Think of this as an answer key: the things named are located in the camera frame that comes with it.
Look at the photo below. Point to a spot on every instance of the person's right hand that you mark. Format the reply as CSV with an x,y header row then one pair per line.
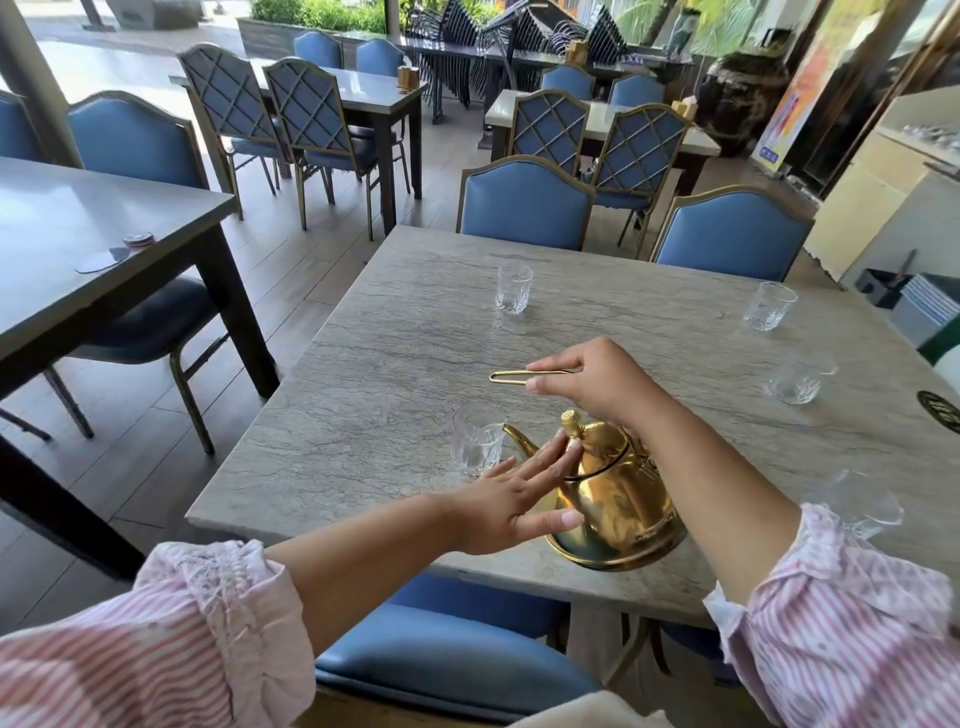
x,y
607,382

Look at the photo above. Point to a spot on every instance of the person's left hand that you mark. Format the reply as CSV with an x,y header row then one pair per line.
x,y
499,510

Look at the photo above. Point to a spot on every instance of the person's right thumb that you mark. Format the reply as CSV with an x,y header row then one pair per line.
x,y
547,385

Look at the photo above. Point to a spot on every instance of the person's left thumb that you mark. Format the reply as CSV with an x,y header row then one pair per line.
x,y
559,520

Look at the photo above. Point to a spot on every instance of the person's left little finger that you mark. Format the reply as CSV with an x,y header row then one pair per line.
x,y
501,468

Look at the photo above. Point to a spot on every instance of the person's left middle finger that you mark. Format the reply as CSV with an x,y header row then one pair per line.
x,y
551,456

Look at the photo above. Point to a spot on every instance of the gold metal teapot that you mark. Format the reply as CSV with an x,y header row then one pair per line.
x,y
622,510

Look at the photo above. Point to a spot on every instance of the person's right forearm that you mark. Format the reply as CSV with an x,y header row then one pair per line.
x,y
720,510

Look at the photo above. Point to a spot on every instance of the person's left forearm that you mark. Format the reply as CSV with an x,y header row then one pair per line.
x,y
360,555

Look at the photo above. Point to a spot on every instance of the clear cut glass tumbler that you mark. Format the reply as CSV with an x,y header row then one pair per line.
x,y
514,289
769,306
799,381
478,442
862,504

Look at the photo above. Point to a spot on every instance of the cream fabric garment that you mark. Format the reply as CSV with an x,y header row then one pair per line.
x,y
592,712

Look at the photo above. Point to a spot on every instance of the blue lattice-back chair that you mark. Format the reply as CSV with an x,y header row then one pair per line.
x,y
637,157
315,112
225,97
549,131

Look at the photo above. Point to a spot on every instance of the white top dining table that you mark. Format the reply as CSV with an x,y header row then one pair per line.
x,y
600,112

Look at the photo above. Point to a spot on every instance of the wooden tabletop holder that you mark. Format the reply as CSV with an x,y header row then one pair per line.
x,y
409,79
683,109
576,52

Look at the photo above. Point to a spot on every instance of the grey table with black legs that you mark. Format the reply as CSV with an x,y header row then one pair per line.
x,y
375,94
60,225

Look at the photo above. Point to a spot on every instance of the large dark ceramic jar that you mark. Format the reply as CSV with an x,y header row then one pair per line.
x,y
742,97

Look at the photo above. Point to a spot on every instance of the black box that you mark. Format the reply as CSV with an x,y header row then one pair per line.
x,y
881,285

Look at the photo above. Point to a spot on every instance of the stack of dark striped chairs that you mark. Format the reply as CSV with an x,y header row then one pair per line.
x,y
465,37

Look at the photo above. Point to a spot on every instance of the cream service counter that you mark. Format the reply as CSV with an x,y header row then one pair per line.
x,y
877,195

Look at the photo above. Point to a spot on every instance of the stack of white booklets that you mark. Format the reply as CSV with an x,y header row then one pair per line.
x,y
926,307

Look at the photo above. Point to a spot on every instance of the round black gold-print coaster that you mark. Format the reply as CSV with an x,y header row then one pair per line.
x,y
941,411

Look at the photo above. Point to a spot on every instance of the green palm plant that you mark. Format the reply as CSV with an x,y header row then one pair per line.
x,y
697,22

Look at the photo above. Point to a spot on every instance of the colourful standing banner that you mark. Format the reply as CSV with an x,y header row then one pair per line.
x,y
806,82

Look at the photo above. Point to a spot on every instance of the pink striped shirt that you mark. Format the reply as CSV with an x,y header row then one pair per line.
x,y
112,645

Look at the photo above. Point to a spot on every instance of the small round lid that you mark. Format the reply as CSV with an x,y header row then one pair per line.
x,y
139,239

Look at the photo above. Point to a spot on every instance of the green hedge plants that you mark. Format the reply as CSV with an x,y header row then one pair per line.
x,y
315,11

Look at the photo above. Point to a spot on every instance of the round grey coaster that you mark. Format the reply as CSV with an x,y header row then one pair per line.
x,y
101,260

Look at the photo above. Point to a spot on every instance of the grey pillar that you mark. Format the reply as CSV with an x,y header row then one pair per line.
x,y
34,75

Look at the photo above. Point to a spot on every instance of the blue padded gold-frame chair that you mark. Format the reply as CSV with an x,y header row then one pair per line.
x,y
379,58
731,236
450,660
525,206
139,139
568,81
637,90
319,49
19,127
146,322

